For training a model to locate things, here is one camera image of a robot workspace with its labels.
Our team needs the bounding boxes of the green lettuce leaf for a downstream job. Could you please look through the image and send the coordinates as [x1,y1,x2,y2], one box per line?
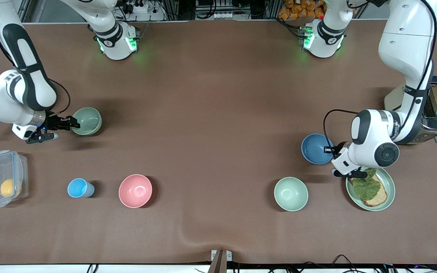
[352,168,382,201]

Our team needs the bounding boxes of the blue bowl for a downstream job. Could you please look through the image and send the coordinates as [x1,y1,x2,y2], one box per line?
[301,133,335,165]

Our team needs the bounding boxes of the yellow lemon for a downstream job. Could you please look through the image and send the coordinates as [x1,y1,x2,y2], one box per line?
[0,179,22,198]

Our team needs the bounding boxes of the bread slice with crust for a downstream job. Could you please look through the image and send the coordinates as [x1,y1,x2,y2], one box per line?
[348,174,388,207]

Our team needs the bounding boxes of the white power strip black plugs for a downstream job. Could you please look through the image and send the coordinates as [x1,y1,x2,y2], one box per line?
[122,0,154,14]

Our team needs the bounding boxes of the long white power strip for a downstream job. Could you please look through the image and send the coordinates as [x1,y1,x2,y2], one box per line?
[213,11,250,20]

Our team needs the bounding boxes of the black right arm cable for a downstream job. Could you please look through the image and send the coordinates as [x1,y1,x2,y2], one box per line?
[0,0,71,115]

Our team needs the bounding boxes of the small metal table bracket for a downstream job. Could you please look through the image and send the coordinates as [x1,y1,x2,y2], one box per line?
[211,249,233,262]

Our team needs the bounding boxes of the pale green plate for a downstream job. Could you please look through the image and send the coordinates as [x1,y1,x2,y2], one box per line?
[346,166,396,212]

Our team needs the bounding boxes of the brown table cover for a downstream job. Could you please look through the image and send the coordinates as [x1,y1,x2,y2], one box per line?
[0,20,437,265]

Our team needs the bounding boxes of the light blue cup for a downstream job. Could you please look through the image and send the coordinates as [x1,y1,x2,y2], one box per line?
[67,178,95,198]

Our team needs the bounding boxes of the pale mint green bowl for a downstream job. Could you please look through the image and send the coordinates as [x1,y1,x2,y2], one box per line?
[274,177,309,212]

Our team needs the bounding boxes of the pink bowl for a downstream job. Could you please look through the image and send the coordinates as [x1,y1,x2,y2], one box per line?
[119,174,153,209]

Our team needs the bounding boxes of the bag of orange snacks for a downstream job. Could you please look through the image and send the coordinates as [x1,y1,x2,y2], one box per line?
[278,0,327,20]

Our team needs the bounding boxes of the sage green bowl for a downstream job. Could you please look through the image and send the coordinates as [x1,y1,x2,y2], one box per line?
[71,107,102,136]

